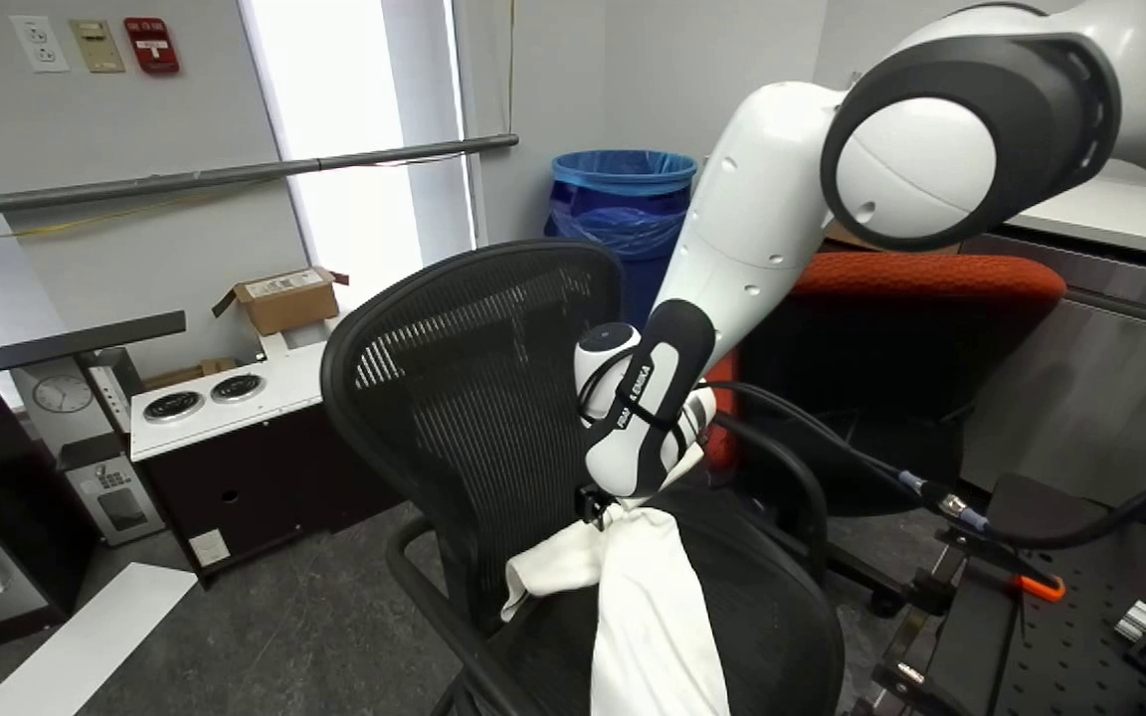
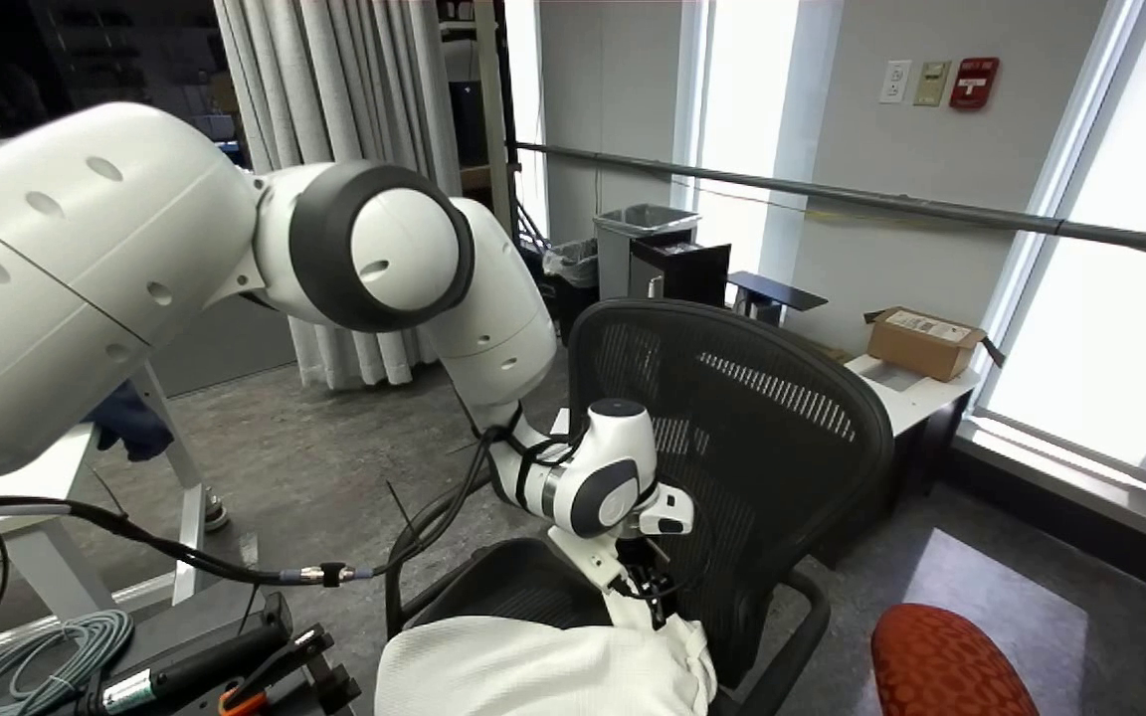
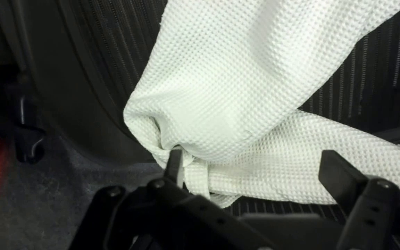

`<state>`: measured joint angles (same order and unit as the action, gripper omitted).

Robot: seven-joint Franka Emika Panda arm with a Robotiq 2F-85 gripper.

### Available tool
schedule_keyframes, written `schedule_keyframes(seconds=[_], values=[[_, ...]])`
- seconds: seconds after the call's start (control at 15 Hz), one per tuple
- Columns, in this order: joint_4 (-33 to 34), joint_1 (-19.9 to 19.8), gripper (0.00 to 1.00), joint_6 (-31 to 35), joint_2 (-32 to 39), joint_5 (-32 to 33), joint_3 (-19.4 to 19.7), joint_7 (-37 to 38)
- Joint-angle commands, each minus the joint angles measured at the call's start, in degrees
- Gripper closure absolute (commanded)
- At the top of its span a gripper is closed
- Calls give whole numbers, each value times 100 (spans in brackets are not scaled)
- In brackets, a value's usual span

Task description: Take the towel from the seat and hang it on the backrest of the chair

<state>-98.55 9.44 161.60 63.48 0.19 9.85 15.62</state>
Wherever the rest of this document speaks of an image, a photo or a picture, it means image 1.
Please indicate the white towel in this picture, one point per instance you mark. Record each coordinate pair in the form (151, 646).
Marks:
(655, 646)

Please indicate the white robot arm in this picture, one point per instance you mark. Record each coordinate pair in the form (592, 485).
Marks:
(956, 131)

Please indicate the black mesh office chair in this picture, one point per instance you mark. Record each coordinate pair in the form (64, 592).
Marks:
(457, 389)

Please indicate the orange upholstered chair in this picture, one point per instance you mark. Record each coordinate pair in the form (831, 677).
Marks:
(889, 353)

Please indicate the blue lined trash bin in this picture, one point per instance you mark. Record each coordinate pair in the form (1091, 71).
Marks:
(631, 202)

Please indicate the cardboard box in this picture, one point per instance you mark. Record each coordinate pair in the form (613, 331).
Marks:
(283, 302)

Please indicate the white low cabinet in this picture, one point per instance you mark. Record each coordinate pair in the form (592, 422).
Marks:
(243, 465)

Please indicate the red fire alarm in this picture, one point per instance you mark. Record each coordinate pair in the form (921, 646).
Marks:
(152, 47)

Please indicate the grey wall rail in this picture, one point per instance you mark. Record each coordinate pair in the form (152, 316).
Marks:
(250, 172)

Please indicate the orange handled clamp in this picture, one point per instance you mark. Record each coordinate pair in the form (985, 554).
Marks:
(1019, 575)

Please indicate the beige wall thermostat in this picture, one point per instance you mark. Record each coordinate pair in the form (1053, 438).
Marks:
(99, 47)

